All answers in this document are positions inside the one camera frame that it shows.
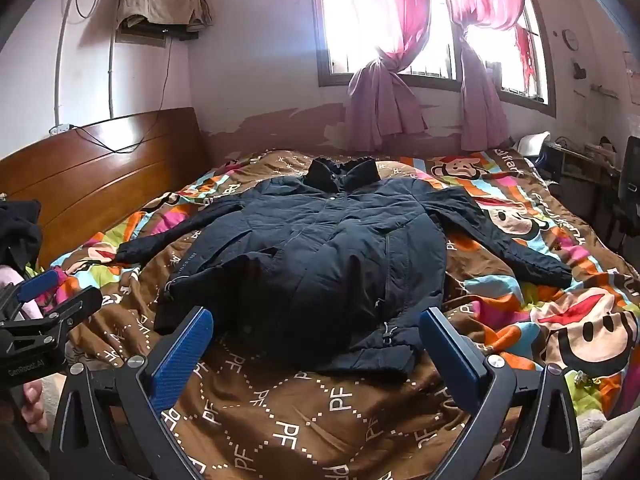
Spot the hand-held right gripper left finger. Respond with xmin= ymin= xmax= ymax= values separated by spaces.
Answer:
xmin=49 ymin=306 xmax=214 ymax=480

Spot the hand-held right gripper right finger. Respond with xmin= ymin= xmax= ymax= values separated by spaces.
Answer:
xmin=419 ymin=307 xmax=583 ymax=480

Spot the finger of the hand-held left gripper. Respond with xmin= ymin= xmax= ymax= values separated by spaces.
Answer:
xmin=0 ymin=286 xmax=103 ymax=347
xmin=0 ymin=269 xmax=60 ymax=317

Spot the dark navy padded jacket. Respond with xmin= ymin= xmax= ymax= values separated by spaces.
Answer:
xmin=116 ymin=156 xmax=573 ymax=376

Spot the person's left hand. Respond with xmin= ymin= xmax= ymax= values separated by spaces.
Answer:
xmin=24 ymin=377 xmax=53 ymax=433

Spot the pink cloth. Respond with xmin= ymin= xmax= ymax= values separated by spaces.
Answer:
xmin=0 ymin=264 xmax=40 ymax=322

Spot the black clothing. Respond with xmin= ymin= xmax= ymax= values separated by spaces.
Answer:
xmin=0 ymin=200 xmax=44 ymax=277

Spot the brown cartoon printed blanket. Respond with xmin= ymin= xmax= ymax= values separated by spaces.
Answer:
xmin=30 ymin=149 xmax=640 ymax=480

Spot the wooden headboard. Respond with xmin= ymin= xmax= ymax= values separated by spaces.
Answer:
xmin=0 ymin=107 xmax=211 ymax=268

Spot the white fluffy blanket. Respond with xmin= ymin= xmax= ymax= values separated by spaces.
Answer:
xmin=575 ymin=404 xmax=640 ymax=480

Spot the white bag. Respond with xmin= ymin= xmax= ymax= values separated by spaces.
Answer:
xmin=517 ymin=131 xmax=551 ymax=159

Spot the cluttered desk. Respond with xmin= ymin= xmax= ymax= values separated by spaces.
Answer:
xmin=544 ymin=137 xmax=622 ymax=211

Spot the black chair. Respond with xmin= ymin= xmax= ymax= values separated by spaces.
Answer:
xmin=612 ymin=136 xmax=640 ymax=242

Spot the pink curtain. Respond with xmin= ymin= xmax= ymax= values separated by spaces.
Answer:
xmin=442 ymin=0 xmax=536 ymax=152
xmin=320 ymin=0 xmax=436 ymax=153

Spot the white wall pipe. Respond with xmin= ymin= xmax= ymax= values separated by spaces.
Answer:
xmin=106 ymin=35 xmax=119 ymax=119
xmin=53 ymin=7 xmax=70 ymax=128

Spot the black cable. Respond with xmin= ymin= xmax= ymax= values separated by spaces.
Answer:
xmin=74 ymin=37 xmax=173 ymax=155

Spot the dark wall shelf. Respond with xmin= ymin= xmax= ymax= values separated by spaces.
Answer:
xmin=116 ymin=24 xmax=201 ymax=49

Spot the window with brown frame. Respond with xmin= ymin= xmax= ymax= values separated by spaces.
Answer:
xmin=309 ymin=0 xmax=557 ymax=120

